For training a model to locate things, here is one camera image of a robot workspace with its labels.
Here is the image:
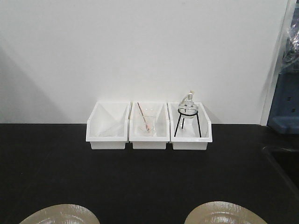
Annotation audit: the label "white plastic bin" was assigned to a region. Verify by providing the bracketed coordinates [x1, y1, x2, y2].
[86, 101, 131, 150]
[167, 102, 213, 150]
[129, 101, 170, 150]

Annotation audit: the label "red glass stirring rod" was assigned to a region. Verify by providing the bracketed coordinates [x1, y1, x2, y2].
[137, 102, 150, 132]

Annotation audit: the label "middle white plastic bin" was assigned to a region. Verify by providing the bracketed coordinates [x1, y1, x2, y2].
[129, 101, 170, 150]

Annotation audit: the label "glass beaker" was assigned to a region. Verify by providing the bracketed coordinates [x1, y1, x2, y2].
[137, 108, 156, 137]

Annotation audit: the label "right white plastic bin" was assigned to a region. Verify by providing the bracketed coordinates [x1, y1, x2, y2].
[167, 102, 213, 150]

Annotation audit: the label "plastic bag of pegs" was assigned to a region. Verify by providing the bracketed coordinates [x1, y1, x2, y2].
[280, 8, 299, 74]

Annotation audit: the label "round glass flask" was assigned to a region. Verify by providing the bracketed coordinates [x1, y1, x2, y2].
[178, 91, 199, 119]

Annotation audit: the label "grey pegboard drying rack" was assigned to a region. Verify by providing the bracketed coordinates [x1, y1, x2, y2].
[267, 72, 299, 134]

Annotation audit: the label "tan round plate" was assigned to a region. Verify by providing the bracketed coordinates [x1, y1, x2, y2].
[20, 204, 100, 224]
[185, 201, 266, 224]

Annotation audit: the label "black lab sink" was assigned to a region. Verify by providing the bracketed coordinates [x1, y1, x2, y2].
[262, 147, 299, 199]

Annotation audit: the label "left white plastic bin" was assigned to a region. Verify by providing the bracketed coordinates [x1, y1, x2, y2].
[86, 101, 131, 150]

